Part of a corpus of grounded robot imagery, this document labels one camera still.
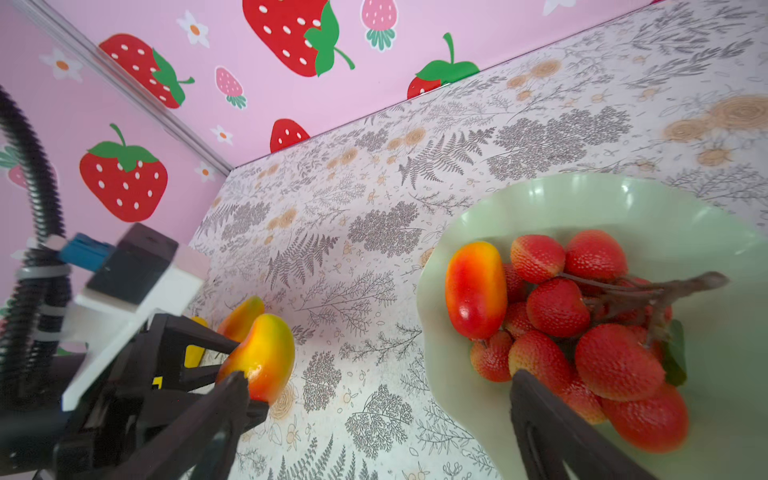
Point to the light green fruit bowl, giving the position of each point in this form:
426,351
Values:
667,234

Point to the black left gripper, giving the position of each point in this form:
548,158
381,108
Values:
142,392

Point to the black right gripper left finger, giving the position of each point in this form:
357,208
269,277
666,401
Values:
202,441

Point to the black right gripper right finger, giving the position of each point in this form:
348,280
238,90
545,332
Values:
554,441

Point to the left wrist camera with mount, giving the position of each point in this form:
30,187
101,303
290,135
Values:
143,273

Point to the long yellow-red fake mango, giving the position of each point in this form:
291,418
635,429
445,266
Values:
265,358

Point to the small red-yellow fake mango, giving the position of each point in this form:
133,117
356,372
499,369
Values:
476,291

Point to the red fake lychee bunch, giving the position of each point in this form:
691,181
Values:
605,342

